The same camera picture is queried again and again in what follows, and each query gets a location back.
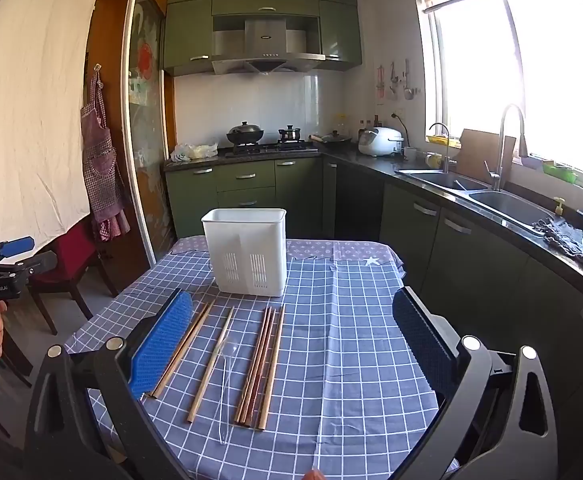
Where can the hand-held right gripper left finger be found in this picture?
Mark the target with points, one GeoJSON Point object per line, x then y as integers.
{"type": "Point", "coordinates": [164, 340]}

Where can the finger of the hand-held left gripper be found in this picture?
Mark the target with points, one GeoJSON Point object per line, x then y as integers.
{"type": "Point", "coordinates": [36, 263]}
{"type": "Point", "coordinates": [16, 247]}

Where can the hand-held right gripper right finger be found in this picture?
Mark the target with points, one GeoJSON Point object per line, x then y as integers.
{"type": "Point", "coordinates": [421, 335]}

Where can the translucent plastic spoon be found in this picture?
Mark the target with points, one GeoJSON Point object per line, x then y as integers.
{"type": "Point", "coordinates": [227, 355]}

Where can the dark brown chopstick bundle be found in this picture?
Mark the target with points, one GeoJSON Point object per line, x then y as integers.
{"type": "Point", "coordinates": [252, 364]}

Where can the dark wooden chopstick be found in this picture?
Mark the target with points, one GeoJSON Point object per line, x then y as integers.
{"type": "Point", "coordinates": [273, 364]}
{"type": "Point", "coordinates": [264, 364]}
{"type": "Point", "coordinates": [258, 364]}

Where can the white plastic utensil holder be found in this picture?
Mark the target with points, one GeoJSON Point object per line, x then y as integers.
{"type": "Point", "coordinates": [244, 240]}

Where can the person's right hand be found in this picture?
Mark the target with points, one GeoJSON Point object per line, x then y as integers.
{"type": "Point", "coordinates": [314, 475]}

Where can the red wooden chair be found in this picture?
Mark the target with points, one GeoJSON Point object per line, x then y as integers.
{"type": "Point", "coordinates": [78, 255]}

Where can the blue checked tablecloth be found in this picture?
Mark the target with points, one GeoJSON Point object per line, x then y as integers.
{"type": "Point", "coordinates": [346, 360]}

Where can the green long base cabinet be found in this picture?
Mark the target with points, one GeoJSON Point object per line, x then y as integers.
{"type": "Point", "coordinates": [471, 270]}

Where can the checked purple apron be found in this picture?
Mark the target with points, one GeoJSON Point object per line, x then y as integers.
{"type": "Point", "coordinates": [101, 170]}

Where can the white hanging sheet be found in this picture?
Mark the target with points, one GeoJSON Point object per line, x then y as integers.
{"type": "Point", "coordinates": [31, 110]}

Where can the steel double sink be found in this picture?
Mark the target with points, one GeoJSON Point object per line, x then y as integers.
{"type": "Point", "coordinates": [511, 205]}

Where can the pale ceramic mug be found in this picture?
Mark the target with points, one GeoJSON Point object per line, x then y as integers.
{"type": "Point", "coordinates": [433, 161]}

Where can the crumpled dish rag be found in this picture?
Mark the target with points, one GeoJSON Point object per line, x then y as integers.
{"type": "Point", "coordinates": [571, 242]}

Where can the black kitchen countertop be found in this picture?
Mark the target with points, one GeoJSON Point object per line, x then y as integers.
{"type": "Point", "coordinates": [371, 162]}

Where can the small steel faucet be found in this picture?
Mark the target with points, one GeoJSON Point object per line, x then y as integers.
{"type": "Point", "coordinates": [446, 150]}

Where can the yellow soap dispenser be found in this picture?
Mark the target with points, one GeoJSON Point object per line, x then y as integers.
{"type": "Point", "coordinates": [559, 208]}

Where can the glass sliding door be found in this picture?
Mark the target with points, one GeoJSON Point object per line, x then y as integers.
{"type": "Point", "coordinates": [146, 110]}

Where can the wooden cutting board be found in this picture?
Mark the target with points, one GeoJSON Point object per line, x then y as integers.
{"type": "Point", "coordinates": [481, 155]}

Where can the white plastic bag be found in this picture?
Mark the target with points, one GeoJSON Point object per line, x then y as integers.
{"type": "Point", "coordinates": [194, 151]}

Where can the green drawer base cabinet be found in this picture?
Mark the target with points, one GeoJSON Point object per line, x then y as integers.
{"type": "Point", "coordinates": [296, 190]}

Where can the yellow plastic tray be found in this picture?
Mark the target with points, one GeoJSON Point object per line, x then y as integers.
{"type": "Point", "coordinates": [441, 140]}

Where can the white rice cooker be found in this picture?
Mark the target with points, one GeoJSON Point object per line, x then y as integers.
{"type": "Point", "coordinates": [379, 141]}

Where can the green plastic basket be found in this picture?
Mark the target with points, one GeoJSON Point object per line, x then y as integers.
{"type": "Point", "coordinates": [560, 172]}

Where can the tall steel faucet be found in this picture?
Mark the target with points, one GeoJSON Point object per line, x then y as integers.
{"type": "Point", "coordinates": [502, 135]}

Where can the frying pan with lid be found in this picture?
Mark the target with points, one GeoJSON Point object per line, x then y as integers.
{"type": "Point", "coordinates": [334, 137]}

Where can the dark sauce bottles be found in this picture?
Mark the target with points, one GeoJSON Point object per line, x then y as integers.
{"type": "Point", "coordinates": [370, 122]}

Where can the gas stove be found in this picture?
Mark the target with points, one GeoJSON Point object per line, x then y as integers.
{"type": "Point", "coordinates": [271, 148]}

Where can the black wok with lid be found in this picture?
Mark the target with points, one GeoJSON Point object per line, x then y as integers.
{"type": "Point", "coordinates": [245, 134]}

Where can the clear oil bottles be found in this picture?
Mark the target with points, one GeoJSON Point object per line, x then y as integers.
{"type": "Point", "coordinates": [341, 122]}

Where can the green upper cabinets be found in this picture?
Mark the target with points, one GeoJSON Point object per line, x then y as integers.
{"type": "Point", "coordinates": [186, 30]}

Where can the kitchen window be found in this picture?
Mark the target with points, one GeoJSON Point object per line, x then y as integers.
{"type": "Point", "coordinates": [546, 70]}

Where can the steel range hood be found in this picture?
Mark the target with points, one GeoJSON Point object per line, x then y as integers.
{"type": "Point", "coordinates": [266, 40]}

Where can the hanging wall utensils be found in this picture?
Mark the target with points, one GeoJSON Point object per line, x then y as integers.
{"type": "Point", "coordinates": [396, 82]}

